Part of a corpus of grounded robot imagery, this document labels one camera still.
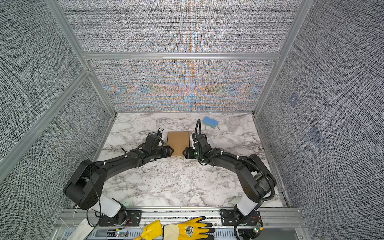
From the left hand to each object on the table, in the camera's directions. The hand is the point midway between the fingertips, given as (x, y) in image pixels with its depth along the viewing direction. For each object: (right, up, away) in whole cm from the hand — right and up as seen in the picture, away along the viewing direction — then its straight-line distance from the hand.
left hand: (171, 151), depth 90 cm
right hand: (+8, -1, 0) cm, 8 cm away
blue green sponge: (+26, +19, +23) cm, 40 cm away
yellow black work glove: (+12, -32, -22) cm, 41 cm away
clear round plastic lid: (+44, +19, +20) cm, 51 cm away
